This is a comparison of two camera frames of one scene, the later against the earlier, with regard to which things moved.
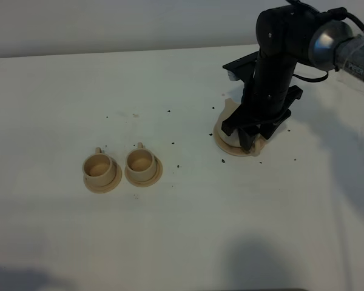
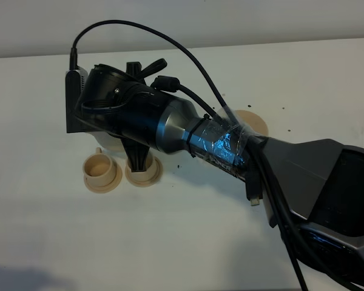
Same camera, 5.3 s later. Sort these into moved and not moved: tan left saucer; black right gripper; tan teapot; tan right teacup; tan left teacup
Moved: black right gripper; tan teapot
Not moved: tan right teacup; tan left teacup; tan left saucer
